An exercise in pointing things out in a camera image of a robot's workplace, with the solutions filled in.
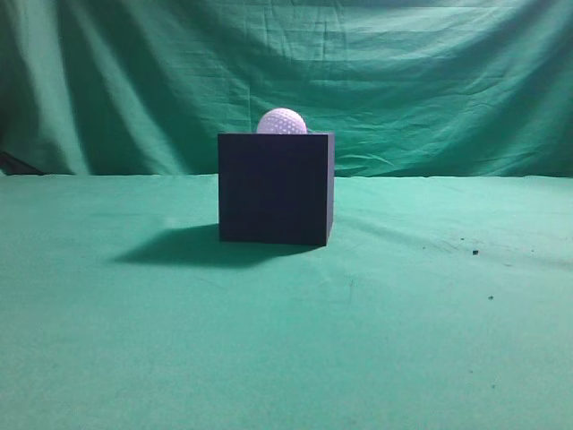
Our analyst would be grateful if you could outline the white dimpled golf ball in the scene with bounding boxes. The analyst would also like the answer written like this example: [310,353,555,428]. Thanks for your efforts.
[256,107,308,134]

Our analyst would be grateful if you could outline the dark blue cube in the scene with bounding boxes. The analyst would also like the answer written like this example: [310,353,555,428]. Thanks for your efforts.
[218,133,335,246]

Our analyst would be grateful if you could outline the green table cloth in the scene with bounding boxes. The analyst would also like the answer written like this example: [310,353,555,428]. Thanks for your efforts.
[1,175,572,429]

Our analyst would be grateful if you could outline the green cloth backdrop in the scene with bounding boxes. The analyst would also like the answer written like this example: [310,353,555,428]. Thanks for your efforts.
[1,1,572,176]

